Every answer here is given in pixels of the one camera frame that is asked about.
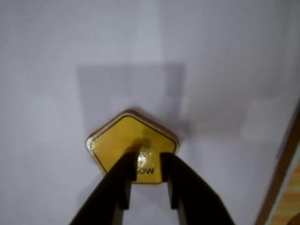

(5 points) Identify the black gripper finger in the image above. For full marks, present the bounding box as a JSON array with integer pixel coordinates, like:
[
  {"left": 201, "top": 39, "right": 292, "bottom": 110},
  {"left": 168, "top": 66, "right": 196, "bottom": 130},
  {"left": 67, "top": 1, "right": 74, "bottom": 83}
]
[
  {"left": 69, "top": 150, "right": 138, "bottom": 225},
  {"left": 160, "top": 151, "right": 235, "bottom": 225}
]

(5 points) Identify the yellow pentagon puzzle piece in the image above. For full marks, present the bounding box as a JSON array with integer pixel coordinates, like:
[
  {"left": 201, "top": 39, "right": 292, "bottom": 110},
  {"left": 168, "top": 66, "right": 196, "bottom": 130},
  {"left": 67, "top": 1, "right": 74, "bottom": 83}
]
[{"left": 84, "top": 109, "right": 180, "bottom": 186}]

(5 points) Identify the wooden shape puzzle board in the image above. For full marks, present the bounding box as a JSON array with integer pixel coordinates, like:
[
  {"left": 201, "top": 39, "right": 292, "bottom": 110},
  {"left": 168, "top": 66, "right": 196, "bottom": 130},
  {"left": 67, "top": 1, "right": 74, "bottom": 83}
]
[{"left": 254, "top": 98, "right": 300, "bottom": 225}]

